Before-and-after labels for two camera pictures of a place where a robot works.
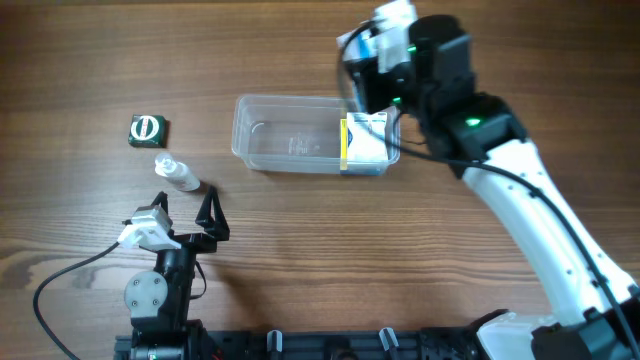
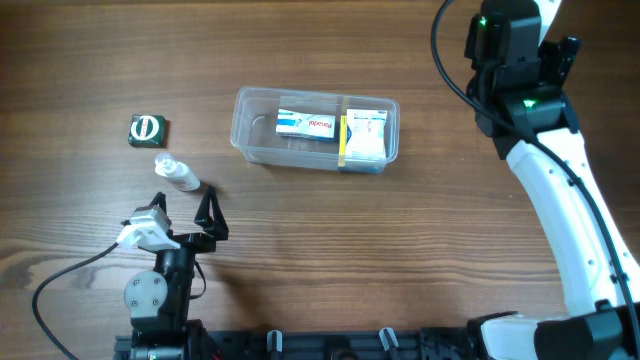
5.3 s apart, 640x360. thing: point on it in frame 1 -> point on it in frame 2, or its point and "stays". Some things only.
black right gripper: [369, 79] -> [555, 59]
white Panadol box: [361, 46] -> [301, 125]
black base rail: [210, 343] stays
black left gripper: [214, 225] stays
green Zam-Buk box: [148, 130] stays
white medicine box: [370, 136] stays
